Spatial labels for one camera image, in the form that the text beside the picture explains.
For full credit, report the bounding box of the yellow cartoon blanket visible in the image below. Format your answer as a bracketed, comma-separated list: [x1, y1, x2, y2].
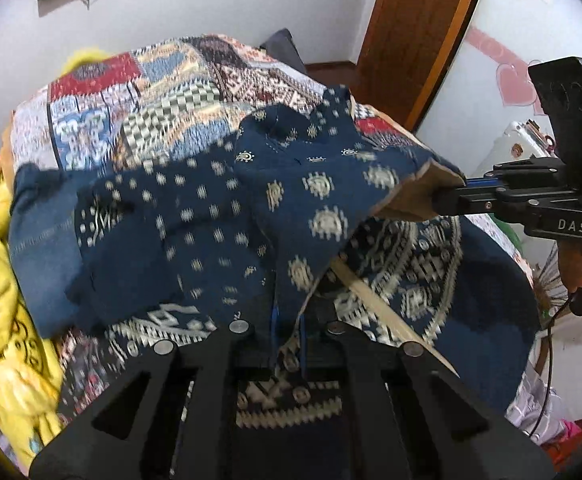
[0, 46, 112, 468]

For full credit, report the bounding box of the navy patterned hooded garment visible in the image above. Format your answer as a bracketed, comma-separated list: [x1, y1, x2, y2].
[65, 88, 538, 429]

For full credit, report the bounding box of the dark blue cloth pile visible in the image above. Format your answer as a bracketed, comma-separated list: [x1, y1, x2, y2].
[259, 28, 307, 75]

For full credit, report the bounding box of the patchwork patterned bed quilt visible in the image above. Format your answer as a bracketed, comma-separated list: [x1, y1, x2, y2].
[8, 32, 532, 421]

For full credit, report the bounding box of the right hand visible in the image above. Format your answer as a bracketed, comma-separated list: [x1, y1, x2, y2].
[558, 240, 582, 292]

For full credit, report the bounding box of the blue denim jacket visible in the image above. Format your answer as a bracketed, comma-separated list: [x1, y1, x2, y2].
[9, 162, 105, 338]

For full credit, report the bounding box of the brown wooden door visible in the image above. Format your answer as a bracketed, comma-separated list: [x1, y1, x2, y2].
[354, 0, 478, 130]

